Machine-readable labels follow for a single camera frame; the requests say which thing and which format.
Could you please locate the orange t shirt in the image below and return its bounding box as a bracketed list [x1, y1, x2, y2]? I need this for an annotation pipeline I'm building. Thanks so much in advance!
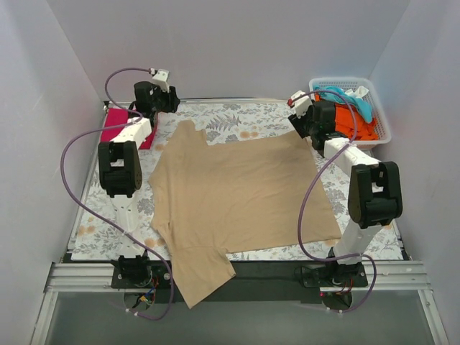
[333, 98, 379, 141]

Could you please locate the folded pink t shirt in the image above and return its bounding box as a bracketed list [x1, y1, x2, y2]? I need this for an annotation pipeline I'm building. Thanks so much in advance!
[100, 107, 161, 151]

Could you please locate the floral patterned table mat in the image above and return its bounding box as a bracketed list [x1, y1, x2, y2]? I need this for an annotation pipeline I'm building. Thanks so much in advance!
[71, 102, 403, 262]

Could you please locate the teal t shirt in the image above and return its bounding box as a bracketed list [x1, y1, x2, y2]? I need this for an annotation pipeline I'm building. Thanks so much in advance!
[313, 83, 373, 124]

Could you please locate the beige t shirt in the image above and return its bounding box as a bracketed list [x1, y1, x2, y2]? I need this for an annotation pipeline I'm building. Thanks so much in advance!
[149, 120, 341, 308]

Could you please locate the aluminium frame rail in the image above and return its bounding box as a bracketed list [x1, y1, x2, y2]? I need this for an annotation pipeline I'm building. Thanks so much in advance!
[30, 260, 449, 344]

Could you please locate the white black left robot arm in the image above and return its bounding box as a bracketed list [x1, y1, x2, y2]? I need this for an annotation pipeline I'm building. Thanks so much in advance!
[98, 80, 180, 288]

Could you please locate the white cloth in basket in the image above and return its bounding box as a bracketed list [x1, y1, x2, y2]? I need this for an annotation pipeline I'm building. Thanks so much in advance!
[344, 86, 369, 99]

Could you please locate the white plastic laundry basket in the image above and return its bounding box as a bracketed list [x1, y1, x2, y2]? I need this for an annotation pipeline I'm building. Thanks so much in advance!
[309, 76, 392, 150]

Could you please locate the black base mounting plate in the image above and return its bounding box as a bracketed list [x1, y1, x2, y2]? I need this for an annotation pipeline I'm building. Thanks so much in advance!
[111, 259, 368, 309]

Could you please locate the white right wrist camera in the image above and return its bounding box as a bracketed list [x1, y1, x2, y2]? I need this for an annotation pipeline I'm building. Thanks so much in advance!
[287, 91, 313, 118]

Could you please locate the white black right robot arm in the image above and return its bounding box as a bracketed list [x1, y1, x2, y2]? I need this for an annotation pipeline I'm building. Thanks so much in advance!
[287, 96, 403, 288]

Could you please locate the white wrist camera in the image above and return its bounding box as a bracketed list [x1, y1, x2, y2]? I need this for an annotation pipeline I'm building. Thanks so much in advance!
[287, 91, 313, 118]
[149, 68, 170, 93]

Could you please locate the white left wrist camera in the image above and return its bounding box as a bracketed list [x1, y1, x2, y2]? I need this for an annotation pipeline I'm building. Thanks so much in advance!
[149, 68, 170, 93]

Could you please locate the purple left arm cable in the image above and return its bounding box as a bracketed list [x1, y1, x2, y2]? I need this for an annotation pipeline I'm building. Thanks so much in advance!
[60, 66, 177, 321]

